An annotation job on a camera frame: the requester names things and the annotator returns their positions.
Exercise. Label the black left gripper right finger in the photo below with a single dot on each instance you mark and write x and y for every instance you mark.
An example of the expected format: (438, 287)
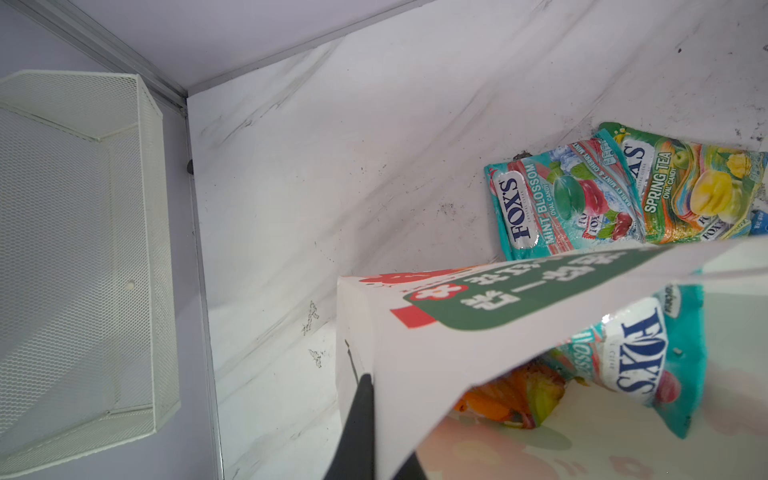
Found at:
(411, 470)

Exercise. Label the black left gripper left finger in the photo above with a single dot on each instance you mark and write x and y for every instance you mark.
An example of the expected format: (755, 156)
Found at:
(355, 455)

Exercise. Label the orange Fox's fruits bag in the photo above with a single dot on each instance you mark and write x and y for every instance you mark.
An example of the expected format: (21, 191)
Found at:
(522, 398)

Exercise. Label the white floral paper bag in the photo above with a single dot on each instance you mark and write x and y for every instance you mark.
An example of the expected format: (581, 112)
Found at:
(427, 338)

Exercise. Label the teal Fox's large candy bag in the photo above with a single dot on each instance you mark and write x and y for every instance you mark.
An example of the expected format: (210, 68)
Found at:
(653, 352)

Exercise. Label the teal Fox's mint blossom bag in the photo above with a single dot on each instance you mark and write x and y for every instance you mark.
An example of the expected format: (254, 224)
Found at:
(579, 196)

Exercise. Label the green Fox's spring tea bag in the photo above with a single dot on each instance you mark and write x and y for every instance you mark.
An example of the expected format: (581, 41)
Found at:
(688, 191)

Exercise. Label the blue m&m's packet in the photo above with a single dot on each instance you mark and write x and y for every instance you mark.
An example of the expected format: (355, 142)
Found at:
(759, 217)

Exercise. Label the white mesh wall basket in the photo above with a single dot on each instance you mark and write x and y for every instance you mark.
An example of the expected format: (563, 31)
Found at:
(88, 335)

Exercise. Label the aluminium cage frame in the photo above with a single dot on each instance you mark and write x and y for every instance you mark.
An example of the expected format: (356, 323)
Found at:
(182, 48)

